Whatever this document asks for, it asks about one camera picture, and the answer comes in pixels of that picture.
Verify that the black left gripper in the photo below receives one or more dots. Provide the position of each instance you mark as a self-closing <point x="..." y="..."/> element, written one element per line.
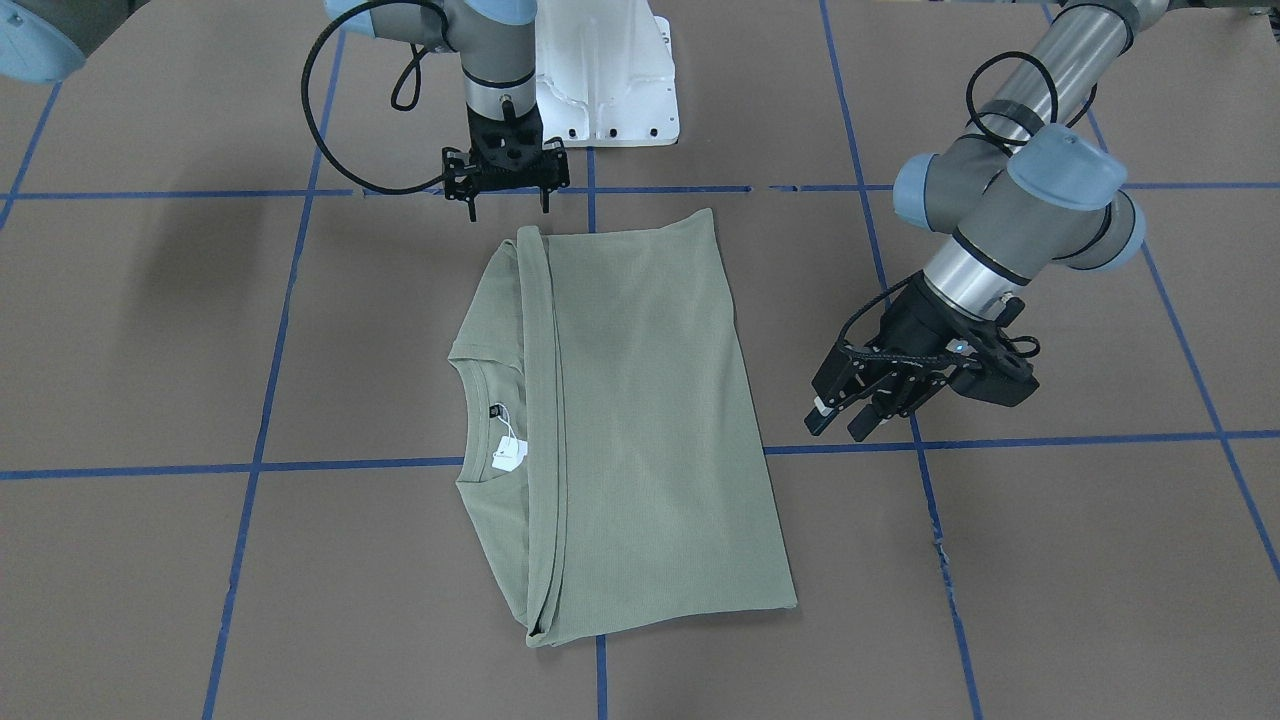
<point x="912" y="320"/>

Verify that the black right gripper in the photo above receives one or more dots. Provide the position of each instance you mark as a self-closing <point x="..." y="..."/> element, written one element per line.
<point x="458" y="163"/>

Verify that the sage green long-sleeve shirt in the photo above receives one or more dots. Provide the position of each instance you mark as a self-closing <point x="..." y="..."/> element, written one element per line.
<point x="644" y="496"/>

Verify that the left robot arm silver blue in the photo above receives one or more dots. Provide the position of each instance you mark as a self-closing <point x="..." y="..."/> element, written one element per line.
<point x="1017" y="191"/>

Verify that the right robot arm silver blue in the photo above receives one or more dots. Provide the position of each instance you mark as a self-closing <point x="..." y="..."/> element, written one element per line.
<point x="45" y="42"/>

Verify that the white paper garment tag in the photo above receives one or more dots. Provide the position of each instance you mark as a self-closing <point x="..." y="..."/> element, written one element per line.
<point x="510" y="453"/>

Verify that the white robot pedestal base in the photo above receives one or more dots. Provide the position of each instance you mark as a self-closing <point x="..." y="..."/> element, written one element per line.
<point x="606" y="74"/>

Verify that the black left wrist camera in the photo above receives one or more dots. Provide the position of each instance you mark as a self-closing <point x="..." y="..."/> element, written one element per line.
<point x="997" y="369"/>

